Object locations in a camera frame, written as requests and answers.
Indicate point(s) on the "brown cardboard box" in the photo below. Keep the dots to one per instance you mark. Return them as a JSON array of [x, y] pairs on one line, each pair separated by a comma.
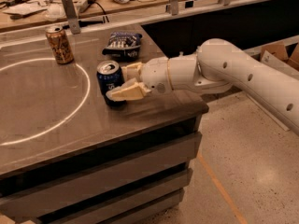
[[279, 55]]

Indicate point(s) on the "grey metal bracket post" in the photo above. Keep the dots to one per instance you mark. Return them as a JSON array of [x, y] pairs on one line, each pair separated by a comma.
[[71, 16]]

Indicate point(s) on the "blue chip bag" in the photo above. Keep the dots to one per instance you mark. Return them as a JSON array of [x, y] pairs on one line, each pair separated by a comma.
[[124, 45]]

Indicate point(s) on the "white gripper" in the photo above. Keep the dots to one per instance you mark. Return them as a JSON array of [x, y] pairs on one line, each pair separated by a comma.
[[154, 73]]

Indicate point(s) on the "blue pepsi can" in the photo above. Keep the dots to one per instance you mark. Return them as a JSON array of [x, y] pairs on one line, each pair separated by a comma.
[[109, 76]]

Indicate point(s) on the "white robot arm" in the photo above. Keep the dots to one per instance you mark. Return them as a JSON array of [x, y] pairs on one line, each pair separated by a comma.
[[215, 67]]

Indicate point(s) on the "orange patterned can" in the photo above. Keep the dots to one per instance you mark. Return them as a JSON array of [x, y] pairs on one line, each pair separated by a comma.
[[59, 44]]

